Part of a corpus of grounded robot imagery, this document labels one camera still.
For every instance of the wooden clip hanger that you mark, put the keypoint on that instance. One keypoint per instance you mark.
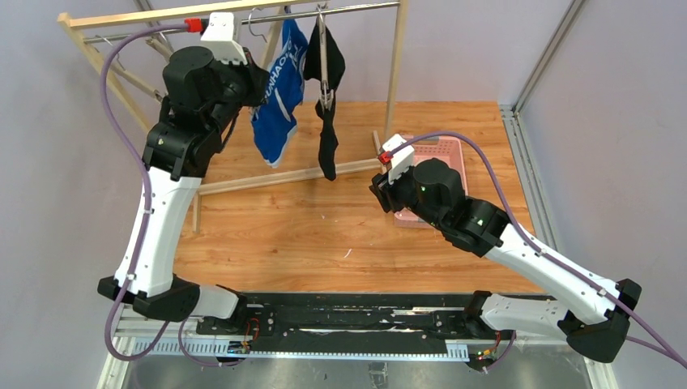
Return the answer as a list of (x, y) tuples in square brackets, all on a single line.
[(117, 67), (161, 44)]

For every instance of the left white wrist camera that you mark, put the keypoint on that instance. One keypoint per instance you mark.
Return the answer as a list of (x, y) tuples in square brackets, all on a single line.
[(218, 37)]

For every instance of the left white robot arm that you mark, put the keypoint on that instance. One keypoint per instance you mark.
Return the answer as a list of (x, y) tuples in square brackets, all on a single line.
[(197, 116)]

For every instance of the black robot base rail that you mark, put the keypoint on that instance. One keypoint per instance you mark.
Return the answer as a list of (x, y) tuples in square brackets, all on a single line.
[(337, 326)]

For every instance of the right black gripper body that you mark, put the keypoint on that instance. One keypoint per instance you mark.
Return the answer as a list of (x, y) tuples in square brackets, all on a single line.
[(382, 192)]

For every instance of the empty wooden clip hanger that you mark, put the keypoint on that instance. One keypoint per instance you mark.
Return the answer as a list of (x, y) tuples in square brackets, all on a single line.
[(117, 67)]

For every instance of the blue underwear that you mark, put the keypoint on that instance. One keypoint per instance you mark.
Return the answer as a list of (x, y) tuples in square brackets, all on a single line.
[(274, 123)]

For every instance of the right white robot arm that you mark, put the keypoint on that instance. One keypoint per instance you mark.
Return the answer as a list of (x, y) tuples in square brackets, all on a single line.
[(585, 311)]

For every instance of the wooden hanger with blue underwear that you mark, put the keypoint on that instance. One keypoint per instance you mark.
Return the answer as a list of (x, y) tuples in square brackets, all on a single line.
[(271, 38)]

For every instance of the black underwear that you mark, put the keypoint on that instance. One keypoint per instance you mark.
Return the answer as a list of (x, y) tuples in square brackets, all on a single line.
[(336, 67)]

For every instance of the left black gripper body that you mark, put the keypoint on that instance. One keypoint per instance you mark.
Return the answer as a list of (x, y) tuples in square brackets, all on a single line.
[(258, 81)]

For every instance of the pink plastic basket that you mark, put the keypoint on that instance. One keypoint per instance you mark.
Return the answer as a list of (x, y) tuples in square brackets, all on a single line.
[(440, 176)]

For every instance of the wooden hanger with black underwear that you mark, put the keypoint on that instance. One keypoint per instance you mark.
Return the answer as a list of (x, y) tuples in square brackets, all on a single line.
[(326, 93)]

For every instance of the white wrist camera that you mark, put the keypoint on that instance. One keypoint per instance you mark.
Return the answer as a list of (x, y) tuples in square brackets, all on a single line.
[(397, 154), (218, 37)]

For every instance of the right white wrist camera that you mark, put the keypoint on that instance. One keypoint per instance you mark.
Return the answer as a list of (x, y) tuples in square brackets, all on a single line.
[(397, 154)]

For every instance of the wooden clothes rack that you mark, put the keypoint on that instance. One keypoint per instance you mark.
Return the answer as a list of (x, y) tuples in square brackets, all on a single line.
[(74, 28)]

